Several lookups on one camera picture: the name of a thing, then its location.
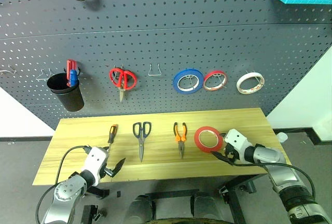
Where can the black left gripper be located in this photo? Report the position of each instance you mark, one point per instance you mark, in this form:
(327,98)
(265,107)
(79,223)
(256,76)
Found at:
(108,171)

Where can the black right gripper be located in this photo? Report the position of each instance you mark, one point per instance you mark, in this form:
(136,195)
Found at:
(231,155)

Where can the orange and black screwdriver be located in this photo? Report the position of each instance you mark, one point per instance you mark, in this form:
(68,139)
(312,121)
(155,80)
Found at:
(113,133)

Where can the wide red tape roll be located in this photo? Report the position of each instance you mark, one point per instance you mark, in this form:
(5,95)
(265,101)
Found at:
(198,141)

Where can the orange and black pliers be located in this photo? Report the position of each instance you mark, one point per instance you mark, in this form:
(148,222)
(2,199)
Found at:
(180,139)

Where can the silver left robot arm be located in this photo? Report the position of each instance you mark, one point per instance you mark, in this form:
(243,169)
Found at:
(64,190)

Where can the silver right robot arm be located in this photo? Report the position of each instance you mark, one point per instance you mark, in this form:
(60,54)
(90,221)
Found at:
(280,174)

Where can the grey pegboard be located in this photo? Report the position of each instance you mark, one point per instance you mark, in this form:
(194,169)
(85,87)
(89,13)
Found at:
(166,27)

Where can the small black block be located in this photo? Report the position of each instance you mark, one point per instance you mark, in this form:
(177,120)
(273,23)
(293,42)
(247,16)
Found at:
(119,194)

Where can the dark grey rounded shell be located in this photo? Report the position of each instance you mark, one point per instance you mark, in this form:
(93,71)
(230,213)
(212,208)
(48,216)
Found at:
(207,206)
(140,208)

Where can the white tape roll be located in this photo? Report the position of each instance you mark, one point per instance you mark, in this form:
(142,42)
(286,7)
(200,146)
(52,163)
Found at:
(240,82)

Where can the black plastic cup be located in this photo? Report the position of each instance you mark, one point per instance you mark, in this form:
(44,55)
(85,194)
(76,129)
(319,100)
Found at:
(71,99)

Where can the thin red tape roll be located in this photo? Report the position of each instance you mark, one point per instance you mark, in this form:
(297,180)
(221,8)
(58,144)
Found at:
(216,73)

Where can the blue tape roll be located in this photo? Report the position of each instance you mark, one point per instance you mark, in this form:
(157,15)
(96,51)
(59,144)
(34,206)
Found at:
(176,81)

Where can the blue marker pen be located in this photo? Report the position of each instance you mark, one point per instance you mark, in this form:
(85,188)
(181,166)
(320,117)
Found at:
(73,78)

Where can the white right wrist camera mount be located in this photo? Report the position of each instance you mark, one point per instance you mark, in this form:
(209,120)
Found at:
(237,138)

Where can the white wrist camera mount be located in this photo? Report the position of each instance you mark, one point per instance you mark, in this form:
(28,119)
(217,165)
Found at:
(237,138)
(94,159)

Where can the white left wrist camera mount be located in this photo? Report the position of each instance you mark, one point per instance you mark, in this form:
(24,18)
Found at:
(94,159)

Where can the black metal table frame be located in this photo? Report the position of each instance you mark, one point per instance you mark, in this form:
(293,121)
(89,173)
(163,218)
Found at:
(234,200)

